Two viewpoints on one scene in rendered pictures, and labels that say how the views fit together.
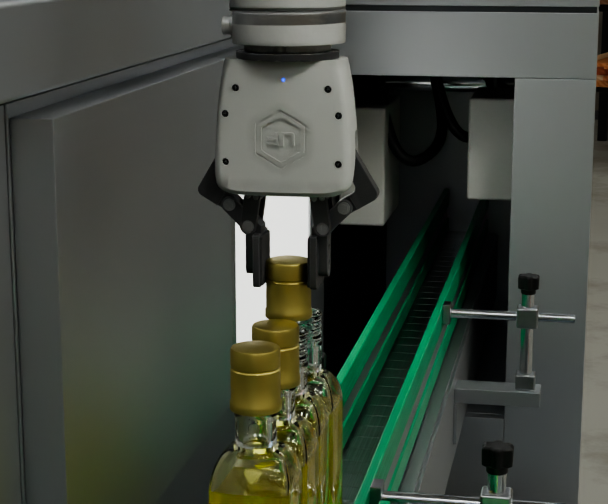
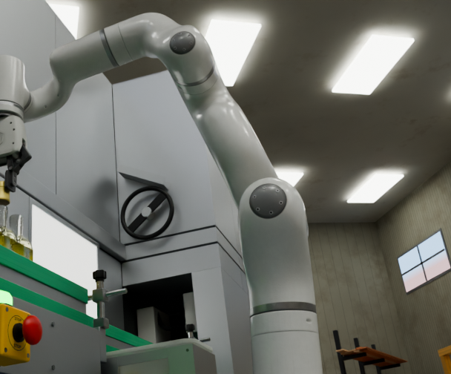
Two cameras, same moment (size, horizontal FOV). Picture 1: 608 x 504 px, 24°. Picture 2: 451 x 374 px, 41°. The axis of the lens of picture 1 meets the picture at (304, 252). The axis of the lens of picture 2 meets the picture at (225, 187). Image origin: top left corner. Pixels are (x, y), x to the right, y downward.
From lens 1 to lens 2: 0.98 m
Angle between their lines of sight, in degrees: 37
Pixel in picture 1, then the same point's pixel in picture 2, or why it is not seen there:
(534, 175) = (203, 308)
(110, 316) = not seen: outside the picture
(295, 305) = (0, 194)
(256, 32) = not seen: outside the picture
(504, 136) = not seen: hidden behind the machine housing
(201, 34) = not seen: hidden behind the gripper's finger
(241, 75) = not seen: outside the picture
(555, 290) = (218, 354)
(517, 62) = (191, 266)
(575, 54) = (211, 259)
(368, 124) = (147, 313)
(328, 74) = (11, 119)
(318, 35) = (7, 107)
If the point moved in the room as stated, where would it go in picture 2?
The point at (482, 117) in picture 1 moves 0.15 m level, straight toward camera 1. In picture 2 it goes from (188, 299) to (177, 289)
